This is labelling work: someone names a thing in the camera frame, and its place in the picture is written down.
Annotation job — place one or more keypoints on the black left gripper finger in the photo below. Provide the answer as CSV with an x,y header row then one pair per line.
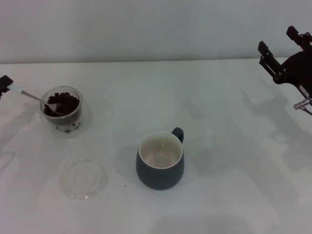
x,y
5,81

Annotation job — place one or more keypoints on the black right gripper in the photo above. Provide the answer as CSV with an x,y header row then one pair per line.
x,y
297,70

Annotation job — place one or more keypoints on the dark green ceramic mug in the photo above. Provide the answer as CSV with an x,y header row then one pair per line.
x,y
158,178

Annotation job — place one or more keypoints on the pile of coffee beans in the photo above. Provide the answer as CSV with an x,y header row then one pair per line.
x,y
68,102

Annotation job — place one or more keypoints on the small scattered coffee bean bits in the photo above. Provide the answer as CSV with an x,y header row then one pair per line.
x,y
66,131

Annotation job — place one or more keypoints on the clear glass saucer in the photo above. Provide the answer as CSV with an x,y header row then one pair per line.
x,y
85,175
86,119

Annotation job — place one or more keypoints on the clear double-wall glass cup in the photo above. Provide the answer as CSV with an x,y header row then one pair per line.
x,y
62,120

